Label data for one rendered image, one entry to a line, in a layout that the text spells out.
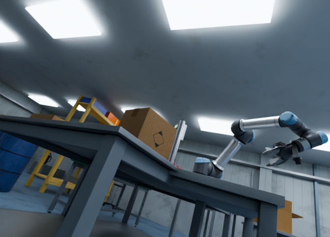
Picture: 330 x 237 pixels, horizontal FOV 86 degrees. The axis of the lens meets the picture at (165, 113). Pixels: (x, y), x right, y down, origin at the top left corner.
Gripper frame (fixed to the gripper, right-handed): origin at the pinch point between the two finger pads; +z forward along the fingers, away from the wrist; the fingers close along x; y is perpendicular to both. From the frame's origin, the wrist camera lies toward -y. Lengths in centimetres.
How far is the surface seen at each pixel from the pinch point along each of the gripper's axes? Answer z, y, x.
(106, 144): 63, -40, 54
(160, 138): 54, 9, 33
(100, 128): 63, -38, 60
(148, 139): 59, 2, 37
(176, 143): 52, 79, -1
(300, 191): -187, 330, -358
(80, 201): 72, -51, 44
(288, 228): -33, 88, -161
